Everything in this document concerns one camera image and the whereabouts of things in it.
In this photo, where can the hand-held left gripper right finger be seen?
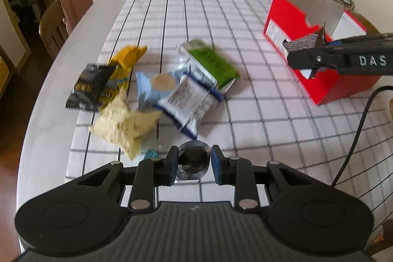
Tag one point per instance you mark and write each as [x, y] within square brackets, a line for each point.
[215, 165]

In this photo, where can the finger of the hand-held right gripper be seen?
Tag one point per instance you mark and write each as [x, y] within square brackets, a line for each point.
[362, 38]
[310, 61]

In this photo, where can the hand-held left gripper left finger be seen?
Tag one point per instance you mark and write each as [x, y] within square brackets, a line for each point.
[173, 164]

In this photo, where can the dark brown patterned packet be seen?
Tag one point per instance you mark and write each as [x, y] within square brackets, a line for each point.
[302, 45]

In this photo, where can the teal candy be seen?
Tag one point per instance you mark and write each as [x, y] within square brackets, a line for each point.
[151, 154]

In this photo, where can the red cardboard box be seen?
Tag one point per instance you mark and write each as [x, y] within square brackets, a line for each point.
[285, 22]

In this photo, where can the pale yellow snack packet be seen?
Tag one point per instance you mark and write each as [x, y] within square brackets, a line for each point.
[122, 127]

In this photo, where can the white blue-edged snack packet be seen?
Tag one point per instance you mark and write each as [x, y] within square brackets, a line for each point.
[190, 102]

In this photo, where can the light blue cookie packet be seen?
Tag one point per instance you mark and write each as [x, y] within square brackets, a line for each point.
[145, 87]

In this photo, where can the green foil snack packet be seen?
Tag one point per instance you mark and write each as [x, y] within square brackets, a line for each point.
[211, 64]

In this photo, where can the black snack packet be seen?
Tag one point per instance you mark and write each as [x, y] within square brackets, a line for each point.
[89, 87]

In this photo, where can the checked tablecloth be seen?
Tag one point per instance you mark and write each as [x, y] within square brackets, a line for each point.
[215, 19]

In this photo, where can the wooden chair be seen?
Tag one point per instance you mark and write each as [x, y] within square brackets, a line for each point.
[50, 25]

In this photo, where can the pink cloth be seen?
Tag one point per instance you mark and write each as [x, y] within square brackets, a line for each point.
[75, 4]

